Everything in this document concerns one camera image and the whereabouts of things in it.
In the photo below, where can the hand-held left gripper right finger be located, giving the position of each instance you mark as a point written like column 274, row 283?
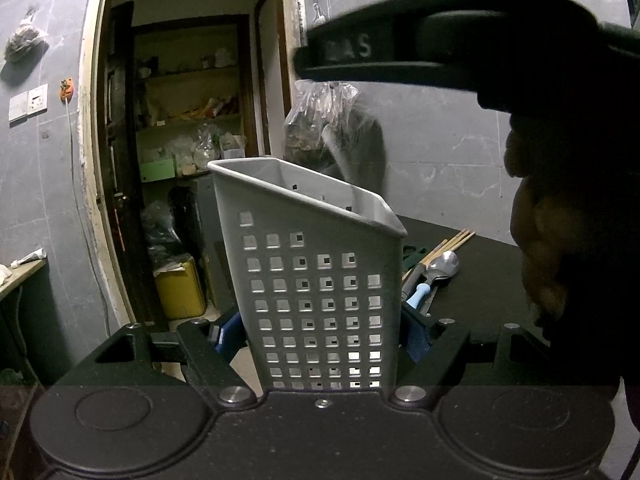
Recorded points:
column 415, row 340

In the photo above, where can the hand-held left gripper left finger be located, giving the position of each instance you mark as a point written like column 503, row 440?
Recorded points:
column 227, row 332

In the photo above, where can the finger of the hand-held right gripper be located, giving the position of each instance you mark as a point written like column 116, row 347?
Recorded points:
column 350, row 47

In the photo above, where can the grey perforated utensil basket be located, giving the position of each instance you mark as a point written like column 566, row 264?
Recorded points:
column 330, row 237

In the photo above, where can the person's right hand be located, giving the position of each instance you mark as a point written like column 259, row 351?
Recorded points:
column 545, row 240

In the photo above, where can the yellow plastic container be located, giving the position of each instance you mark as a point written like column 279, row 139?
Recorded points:
column 180, row 292

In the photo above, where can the clear bag of dried goods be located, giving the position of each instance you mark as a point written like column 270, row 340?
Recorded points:
column 305, row 135

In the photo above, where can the black plastic bag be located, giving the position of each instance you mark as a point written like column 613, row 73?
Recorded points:
column 160, row 235

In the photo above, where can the storage shelf unit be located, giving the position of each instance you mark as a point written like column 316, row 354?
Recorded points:
column 200, row 72

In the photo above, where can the green box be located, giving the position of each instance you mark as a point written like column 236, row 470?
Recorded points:
column 157, row 170

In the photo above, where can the dark wooden door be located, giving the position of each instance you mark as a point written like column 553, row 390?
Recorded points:
column 122, row 160

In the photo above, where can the white tube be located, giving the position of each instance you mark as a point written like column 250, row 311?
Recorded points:
column 29, row 257

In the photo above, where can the side counter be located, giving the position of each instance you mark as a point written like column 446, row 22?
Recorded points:
column 22, row 275

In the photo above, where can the small hanging bag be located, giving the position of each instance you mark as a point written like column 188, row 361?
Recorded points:
column 24, row 37

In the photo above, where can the pale door frame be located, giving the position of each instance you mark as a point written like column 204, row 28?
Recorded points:
column 92, row 160

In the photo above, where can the orange wall hook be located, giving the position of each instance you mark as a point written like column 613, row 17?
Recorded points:
column 66, row 89

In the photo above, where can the white wall socket plate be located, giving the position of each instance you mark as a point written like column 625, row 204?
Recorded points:
column 38, row 99

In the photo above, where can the white wall switch plate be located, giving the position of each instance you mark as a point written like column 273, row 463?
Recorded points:
column 18, row 107

